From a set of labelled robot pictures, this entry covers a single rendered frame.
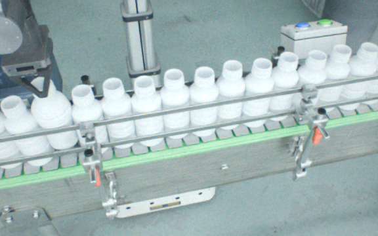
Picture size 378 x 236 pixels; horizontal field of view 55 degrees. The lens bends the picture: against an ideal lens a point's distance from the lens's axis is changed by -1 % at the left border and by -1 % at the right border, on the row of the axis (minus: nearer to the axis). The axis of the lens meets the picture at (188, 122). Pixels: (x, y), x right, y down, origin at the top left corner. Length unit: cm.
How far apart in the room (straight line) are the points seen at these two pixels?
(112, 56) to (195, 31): 67
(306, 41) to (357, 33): 179
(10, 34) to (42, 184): 40
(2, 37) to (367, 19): 239
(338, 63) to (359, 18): 183
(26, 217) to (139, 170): 29
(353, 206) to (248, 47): 136
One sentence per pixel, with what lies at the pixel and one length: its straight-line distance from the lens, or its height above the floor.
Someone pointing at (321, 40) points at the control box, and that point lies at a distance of 96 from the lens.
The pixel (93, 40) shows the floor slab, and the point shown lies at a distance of 288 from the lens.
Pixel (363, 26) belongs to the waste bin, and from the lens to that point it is 270.
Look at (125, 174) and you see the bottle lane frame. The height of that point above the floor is 95.
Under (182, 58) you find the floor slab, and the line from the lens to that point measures 262.
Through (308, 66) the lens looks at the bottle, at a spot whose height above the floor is 115.
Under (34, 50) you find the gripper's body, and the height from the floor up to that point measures 128.
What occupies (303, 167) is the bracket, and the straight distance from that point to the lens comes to 88.
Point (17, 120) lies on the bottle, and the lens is 73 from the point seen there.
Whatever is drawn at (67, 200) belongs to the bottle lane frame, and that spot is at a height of 89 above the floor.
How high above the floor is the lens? 162
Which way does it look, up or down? 48 degrees down
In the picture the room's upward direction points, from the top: straight up
